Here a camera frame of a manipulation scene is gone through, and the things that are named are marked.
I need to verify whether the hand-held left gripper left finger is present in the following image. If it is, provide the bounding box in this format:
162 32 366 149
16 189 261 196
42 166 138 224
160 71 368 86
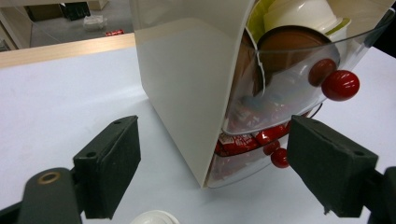
72 115 142 220

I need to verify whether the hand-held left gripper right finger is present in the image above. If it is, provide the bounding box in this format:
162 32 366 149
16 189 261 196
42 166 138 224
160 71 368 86
286 114 379 218

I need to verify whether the white cup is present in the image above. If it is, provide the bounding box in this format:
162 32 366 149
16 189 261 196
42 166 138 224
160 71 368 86
263 0 352 35
130 209 181 224

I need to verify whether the cream storage box with red knobs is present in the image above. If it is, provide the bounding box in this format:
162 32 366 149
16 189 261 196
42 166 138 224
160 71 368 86
129 0 396 189

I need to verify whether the white table mat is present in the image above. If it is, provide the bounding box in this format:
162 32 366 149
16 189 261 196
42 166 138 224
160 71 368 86
0 46 396 224

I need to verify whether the pile of red packets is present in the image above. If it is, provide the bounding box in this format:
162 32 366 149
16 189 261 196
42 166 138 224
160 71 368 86
214 96 314 158

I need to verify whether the wooden table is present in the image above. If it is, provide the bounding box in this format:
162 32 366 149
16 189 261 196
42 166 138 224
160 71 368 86
0 32 136 70

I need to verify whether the brown round disc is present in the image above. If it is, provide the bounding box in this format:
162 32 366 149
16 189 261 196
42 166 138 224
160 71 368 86
257 25 341 77

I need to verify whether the black curtain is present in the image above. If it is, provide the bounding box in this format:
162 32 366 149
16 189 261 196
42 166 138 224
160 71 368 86
373 17 396 59

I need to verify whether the clear plastic package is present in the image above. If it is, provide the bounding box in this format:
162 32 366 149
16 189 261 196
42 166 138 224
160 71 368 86
82 14 108 31

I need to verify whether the yellow-green cup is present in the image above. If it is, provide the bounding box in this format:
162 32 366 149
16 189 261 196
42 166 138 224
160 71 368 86
246 0 276 43

